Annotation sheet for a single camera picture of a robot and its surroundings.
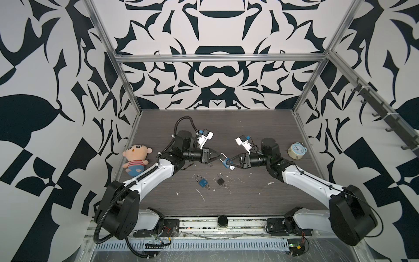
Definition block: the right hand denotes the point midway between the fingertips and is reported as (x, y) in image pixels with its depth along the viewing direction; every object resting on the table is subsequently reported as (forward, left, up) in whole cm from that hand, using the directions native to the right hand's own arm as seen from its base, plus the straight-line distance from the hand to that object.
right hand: (229, 164), depth 71 cm
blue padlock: (+2, +2, -1) cm, 3 cm away
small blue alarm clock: (+17, -42, -19) cm, 49 cm away
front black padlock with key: (+1, +3, -21) cm, 21 cm away
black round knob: (-20, +3, -11) cm, 23 cm away
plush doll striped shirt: (+13, +48, -12) cm, 51 cm away
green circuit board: (-28, -28, -23) cm, 46 cm away
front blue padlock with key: (+1, +13, -21) cm, 25 cm away
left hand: (+5, +2, +1) cm, 5 cm away
